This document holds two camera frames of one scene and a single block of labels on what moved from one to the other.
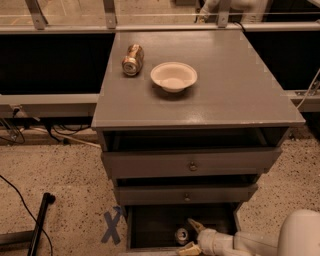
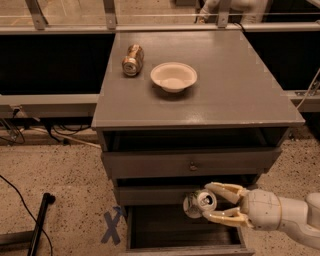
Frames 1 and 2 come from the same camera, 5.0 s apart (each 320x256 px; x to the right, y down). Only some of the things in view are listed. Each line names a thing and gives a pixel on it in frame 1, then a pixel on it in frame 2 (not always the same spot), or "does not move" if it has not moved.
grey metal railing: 111,24 does not move
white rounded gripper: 210,240 to 262,206
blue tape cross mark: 112,229 does not move
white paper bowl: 173,76 does not move
